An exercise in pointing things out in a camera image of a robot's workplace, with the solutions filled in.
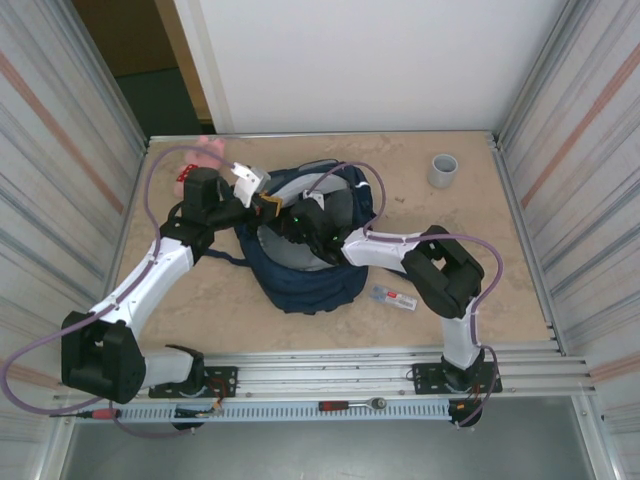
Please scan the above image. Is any navy blue backpack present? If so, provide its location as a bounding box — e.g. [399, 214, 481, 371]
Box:
[234, 158, 380, 317]

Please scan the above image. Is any clear plastic supplies box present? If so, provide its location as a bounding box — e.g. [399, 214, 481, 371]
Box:
[370, 282, 419, 315]

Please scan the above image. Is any pink plush pig toy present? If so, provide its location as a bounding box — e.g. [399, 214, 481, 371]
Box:
[172, 134, 227, 200]

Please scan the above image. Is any grey plastic cup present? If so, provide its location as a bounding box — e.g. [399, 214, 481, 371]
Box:
[428, 153, 460, 191]

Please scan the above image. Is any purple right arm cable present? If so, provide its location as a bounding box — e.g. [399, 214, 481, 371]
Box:
[306, 159, 505, 431]

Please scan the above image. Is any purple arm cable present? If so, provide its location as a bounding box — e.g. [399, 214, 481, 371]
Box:
[0, 144, 236, 439]
[306, 159, 505, 431]

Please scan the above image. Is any aluminium rail frame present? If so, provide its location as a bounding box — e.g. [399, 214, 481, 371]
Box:
[52, 344, 599, 402]

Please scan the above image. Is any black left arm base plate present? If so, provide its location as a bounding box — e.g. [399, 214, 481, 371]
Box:
[148, 365, 239, 399]

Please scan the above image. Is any red-handled ratchet wrench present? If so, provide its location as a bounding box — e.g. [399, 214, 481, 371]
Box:
[318, 396, 389, 413]

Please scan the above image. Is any white slotted cable duct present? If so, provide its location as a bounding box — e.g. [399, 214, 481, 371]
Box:
[118, 401, 452, 422]

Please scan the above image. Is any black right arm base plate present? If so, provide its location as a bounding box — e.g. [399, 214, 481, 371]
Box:
[409, 357, 501, 397]

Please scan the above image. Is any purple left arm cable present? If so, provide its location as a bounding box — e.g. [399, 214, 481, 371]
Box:
[0, 144, 236, 439]

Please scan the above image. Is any red-handled screwdriver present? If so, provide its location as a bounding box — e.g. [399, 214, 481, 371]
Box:
[48, 408, 122, 422]

